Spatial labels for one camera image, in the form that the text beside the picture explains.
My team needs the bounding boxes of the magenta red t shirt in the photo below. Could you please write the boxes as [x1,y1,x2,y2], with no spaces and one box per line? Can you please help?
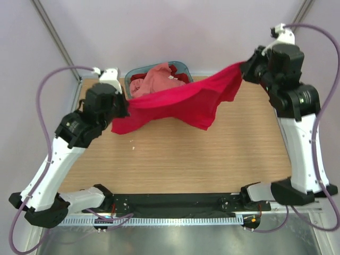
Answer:
[111,62,242,135]

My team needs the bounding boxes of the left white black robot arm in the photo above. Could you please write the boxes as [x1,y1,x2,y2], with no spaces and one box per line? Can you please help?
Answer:
[8,81,128,228]

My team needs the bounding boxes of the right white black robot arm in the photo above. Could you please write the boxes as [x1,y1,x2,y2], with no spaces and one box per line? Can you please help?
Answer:
[239,43,338,210]

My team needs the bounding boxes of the salmon pink t shirt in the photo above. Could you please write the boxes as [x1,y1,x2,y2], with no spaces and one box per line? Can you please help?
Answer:
[129,62,191,98]

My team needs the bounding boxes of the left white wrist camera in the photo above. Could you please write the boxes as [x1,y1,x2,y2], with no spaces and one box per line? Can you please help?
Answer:
[92,67,123,94]

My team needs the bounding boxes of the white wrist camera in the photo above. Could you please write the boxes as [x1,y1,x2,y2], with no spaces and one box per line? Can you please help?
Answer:
[92,67,123,94]
[261,23,295,56]

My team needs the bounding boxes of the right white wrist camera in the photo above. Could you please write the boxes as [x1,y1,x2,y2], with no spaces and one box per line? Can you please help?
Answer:
[261,23,295,56]

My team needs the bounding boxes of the right aluminium frame post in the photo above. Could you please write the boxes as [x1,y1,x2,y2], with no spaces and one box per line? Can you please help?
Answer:
[292,0,315,23]

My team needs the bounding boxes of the aluminium frame post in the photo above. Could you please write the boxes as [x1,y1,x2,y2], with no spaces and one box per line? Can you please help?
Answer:
[292,0,315,23]
[30,0,74,66]

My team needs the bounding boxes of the perforated metal cable tray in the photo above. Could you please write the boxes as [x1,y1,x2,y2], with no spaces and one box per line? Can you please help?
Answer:
[58,215,243,227]

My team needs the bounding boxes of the left aluminium frame post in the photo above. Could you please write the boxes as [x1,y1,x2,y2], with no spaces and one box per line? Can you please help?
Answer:
[30,0,74,66]

